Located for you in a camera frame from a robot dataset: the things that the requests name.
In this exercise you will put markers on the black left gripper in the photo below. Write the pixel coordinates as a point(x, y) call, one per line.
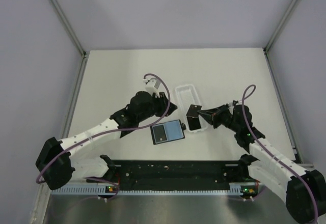
point(162, 100)

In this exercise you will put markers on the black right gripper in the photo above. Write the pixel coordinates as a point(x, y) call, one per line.
point(213, 115)

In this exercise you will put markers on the black leather card holder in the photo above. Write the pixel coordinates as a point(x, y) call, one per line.
point(174, 131)

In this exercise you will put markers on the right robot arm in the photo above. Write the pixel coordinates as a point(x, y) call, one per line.
point(301, 190)

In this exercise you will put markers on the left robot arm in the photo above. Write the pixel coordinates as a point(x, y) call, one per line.
point(58, 161)

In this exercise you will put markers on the white plastic basket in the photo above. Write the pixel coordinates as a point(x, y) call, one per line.
point(187, 95)

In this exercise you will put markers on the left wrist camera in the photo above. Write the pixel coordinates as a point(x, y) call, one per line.
point(152, 85)

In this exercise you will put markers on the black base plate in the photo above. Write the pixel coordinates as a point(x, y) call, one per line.
point(171, 175)

